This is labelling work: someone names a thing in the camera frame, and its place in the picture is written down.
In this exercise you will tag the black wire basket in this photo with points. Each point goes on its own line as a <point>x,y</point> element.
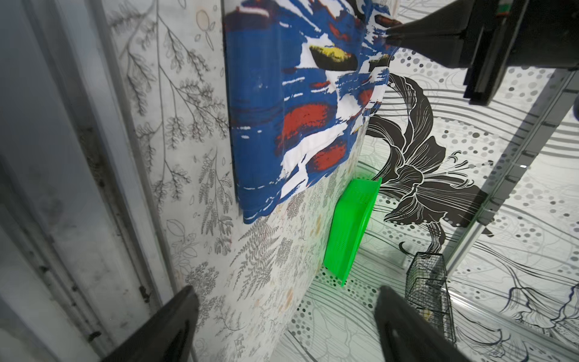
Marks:
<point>426,290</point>

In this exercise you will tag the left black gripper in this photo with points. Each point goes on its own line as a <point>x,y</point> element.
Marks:
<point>542,34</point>

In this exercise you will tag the blue patterned long pants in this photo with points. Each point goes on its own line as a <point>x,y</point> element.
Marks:
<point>303,79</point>

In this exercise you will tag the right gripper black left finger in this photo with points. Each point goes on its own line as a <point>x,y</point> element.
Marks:
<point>167,335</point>

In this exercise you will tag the green plastic basket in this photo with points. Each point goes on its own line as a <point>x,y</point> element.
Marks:
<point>350,220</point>

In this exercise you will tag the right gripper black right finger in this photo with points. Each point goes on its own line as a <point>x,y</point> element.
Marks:
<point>405,336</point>

